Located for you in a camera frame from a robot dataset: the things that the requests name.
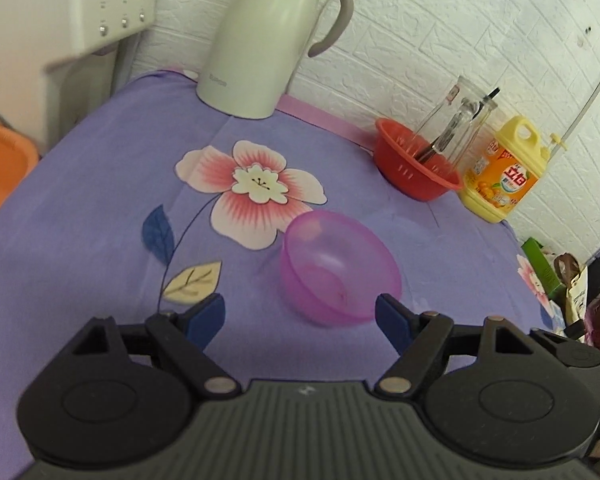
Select paper bag with brown handles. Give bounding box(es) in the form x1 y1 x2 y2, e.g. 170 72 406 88
552 254 591 328

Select orange plastic basin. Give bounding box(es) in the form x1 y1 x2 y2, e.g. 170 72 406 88
0 116 40 233

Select purple floral tablecloth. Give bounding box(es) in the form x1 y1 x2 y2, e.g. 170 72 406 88
0 66 576 480

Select purple plastic bowl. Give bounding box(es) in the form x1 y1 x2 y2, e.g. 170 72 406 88
279 210 403 326

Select clear glass jar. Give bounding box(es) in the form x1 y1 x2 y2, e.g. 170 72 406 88
415 76 498 171

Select pink cloth strip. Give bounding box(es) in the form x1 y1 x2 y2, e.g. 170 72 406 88
275 94 378 153

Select yellow detergent bottle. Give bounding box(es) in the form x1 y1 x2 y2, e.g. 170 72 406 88
457 115 568 224

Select red plastic strainer basket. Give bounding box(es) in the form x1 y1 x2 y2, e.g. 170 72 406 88
372 117 465 202

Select black stick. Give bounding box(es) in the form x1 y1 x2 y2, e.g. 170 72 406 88
420 86 501 161

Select white water dispenser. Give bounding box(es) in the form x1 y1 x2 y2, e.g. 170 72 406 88
0 0 157 156

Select white wall pipe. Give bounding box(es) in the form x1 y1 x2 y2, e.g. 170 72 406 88
562 45 600 143

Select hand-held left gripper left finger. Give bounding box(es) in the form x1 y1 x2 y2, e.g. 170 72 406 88
42 292 243 401

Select white thermos jug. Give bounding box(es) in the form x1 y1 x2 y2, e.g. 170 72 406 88
196 0 355 120

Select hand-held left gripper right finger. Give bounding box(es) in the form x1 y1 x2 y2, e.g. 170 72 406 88
374 293 567 401

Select green box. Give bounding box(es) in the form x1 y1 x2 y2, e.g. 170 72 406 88
521 237 566 301

